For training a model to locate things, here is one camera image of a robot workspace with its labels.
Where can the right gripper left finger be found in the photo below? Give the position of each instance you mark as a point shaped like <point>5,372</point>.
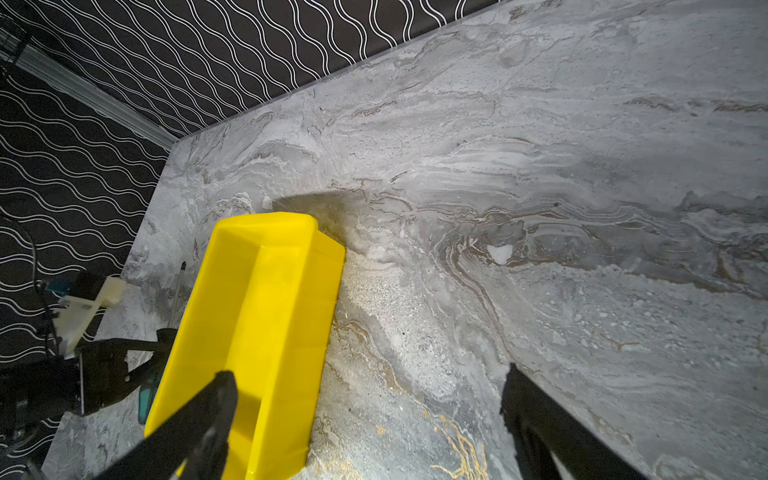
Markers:
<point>193,441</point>

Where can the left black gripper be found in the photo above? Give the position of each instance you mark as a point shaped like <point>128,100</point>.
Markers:
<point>97,377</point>

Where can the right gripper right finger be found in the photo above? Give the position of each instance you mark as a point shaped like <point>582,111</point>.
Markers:
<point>544,433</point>

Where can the green black handled screwdriver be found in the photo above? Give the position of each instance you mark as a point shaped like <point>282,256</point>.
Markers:
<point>148,389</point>

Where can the yellow plastic bin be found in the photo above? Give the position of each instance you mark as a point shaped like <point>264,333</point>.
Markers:
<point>262,308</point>

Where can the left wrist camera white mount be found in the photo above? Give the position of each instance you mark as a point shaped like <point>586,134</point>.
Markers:
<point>87,294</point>

